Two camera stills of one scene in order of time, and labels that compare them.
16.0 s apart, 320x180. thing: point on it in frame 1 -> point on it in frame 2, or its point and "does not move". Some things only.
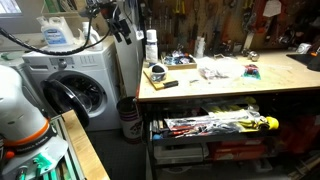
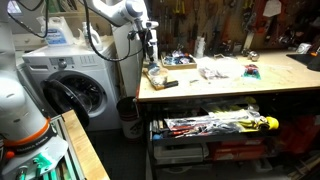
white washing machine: (79, 78) does not move
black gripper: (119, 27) -> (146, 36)
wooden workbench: (232, 115) does not move
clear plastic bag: (220, 67) does not move
